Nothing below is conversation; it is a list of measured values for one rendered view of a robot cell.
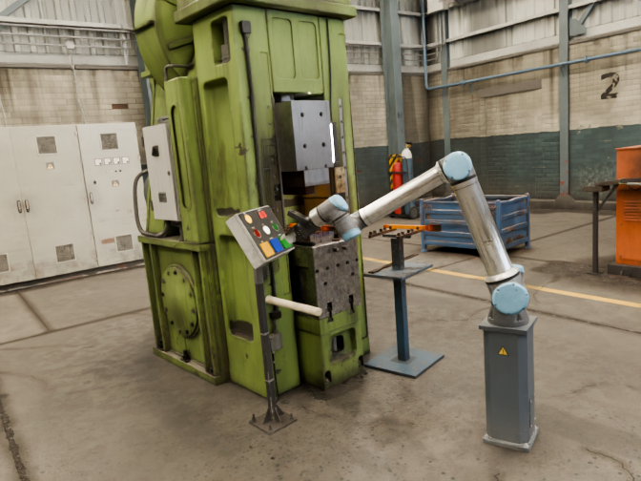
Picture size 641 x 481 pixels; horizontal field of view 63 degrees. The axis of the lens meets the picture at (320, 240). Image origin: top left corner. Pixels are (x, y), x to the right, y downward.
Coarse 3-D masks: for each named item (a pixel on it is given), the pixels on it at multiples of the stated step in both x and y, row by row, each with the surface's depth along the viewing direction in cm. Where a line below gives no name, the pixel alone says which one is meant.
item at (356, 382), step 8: (360, 376) 343; (368, 376) 342; (304, 384) 339; (344, 384) 333; (352, 384) 333; (360, 384) 333; (312, 392) 327; (320, 392) 325; (328, 392) 324; (336, 392) 323; (344, 392) 323
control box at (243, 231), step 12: (240, 216) 262; (252, 216) 270; (240, 228) 260; (252, 228) 264; (240, 240) 261; (252, 240) 259; (264, 240) 267; (252, 252) 260; (288, 252) 290; (252, 264) 261
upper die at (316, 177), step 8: (288, 176) 320; (296, 176) 315; (304, 176) 310; (312, 176) 314; (320, 176) 318; (328, 176) 323; (288, 184) 322; (296, 184) 316; (304, 184) 311; (312, 184) 314
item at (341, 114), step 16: (320, 16) 328; (320, 32) 329; (336, 32) 338; (320, 48) 330; (336, 48) 339; (336, 64) 340; (336, 80) 341; (320, 96) 338; (336, 96) 342; (336, 112) 343; (336, 128) 344; (352, 128) 354; (352, 144) 356; (352, 160) 357; (352, 176) 358; (320, 192) 354; (352, 192) 359; (304, 208) 369; (352, 208) 360; (368, 352) 381
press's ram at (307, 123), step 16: (288, 112) 302; (304, 112) 306; (320, 112) 316; (288, 128) 305; (304, 128) 307; (320, 128) 316; (288, 144) 307; (304, 144) 308; (320, 144) 317; (288, 160) 310; (304, 160) 309; (320, 160) 318
